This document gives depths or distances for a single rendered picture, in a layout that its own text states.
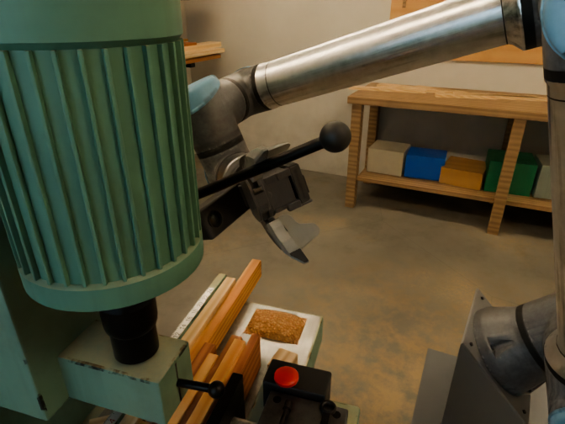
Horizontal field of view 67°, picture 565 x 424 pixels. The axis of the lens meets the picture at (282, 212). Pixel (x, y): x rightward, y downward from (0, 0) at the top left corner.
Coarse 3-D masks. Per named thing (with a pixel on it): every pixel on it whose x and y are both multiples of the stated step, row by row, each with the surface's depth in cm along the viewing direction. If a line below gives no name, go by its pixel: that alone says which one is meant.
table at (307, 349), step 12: (240, 312) 80; (252, 312) 80; (288, 312) 80; (300, 312) 80; (240, 324) 77; (312, 324) 77; (228, 336) 75; (240, 336) 75; (312, 336) 75; (264, 348) 72; (276, 348) 72; (288, 348) 72; (300, 348) 72; (312, 348) 72; (264, 360) 70; (300, 360) 70; (312, 360) 73; (264, 372) 67; (252, 384) 65; (252, 396) 63
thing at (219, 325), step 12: (252, 264) 88; (240, 276) 84; (252, 276) 85; (240, 288) 81; (252, 288) 86; (228, 300) 77; (240, 300) 80; (216, 312) 74; (228, 312) 75; (216, 324) 72; (228, 324) 76; (204, 336) 69; (216, 336) 71; (192, 348) 67; (216, 348) 72; (192, 360) 64
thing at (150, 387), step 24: (96, 336) 52; (72, 360) 49; (96, 360) 49; (168, 360) 49; (72, 384) 51; (96, 384) 49; (120, 384) 48; (144, 384) 47; (168, 384) 48; (120, 408) 50; (144, 408) 49; (168, 408) 49
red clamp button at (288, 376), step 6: (288, 366) 53; (276, 372) 52; (282, 372) 51; (288, 372) 51; (294, 372) 52; (276, 378) 51; (282, 378) 51; (288, 378) 51; (294, 378) 51; (282, 384) 50; (288, 384) 50; (294, 384) 50
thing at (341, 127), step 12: (336, 120) 46; (324, 132) 45; (336, 132) 45; (348, 132) 45; (312, 144) 47; (324, 144) 46; (336, 144) 45; (348, 144) 46; (276, 156) 49; (288, 156) 48; (300, 156) 48; (252, 168) 51; (264, 168) 50; (216, 180) 53; (228, 180) 52; (240, 180) 52; (204, 192) 54; (216, 192) 54
